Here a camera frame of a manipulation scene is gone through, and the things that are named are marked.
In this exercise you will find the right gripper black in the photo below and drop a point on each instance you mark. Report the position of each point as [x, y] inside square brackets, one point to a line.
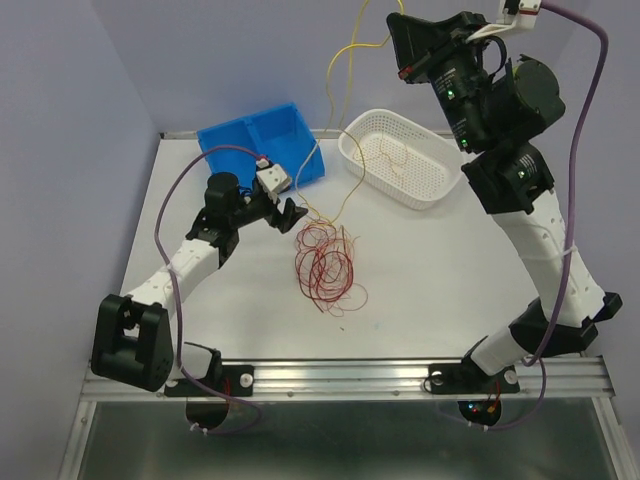
[417, 37]

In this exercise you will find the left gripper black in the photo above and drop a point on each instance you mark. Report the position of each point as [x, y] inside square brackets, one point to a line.
[286, 221]

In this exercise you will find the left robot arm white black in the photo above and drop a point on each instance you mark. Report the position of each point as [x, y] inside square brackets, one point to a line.
[133, 343]

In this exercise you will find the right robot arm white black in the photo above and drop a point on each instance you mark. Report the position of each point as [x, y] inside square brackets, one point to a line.
[494, 117]

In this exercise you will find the blue plastic divided bin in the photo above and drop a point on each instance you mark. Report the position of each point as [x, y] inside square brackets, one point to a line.
[280, 133]

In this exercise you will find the white perforated plastic basket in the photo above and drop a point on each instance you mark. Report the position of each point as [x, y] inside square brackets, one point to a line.
[405, 161]

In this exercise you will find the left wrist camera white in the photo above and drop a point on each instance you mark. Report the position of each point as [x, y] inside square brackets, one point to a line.
[274, 180]

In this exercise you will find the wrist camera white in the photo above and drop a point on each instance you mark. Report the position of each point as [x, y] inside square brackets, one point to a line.
[274, 180]
[514, 16]

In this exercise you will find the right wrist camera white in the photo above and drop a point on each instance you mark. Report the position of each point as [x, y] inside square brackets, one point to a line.
[514, 16]

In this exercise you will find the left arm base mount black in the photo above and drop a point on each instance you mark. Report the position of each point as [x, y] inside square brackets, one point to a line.
[210, 369]

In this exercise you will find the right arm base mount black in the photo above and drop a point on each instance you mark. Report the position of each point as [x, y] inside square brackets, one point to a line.
[463, 377]

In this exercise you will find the aluminium front rail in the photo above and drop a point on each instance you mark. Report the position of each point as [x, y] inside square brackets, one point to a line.
[404, 380]

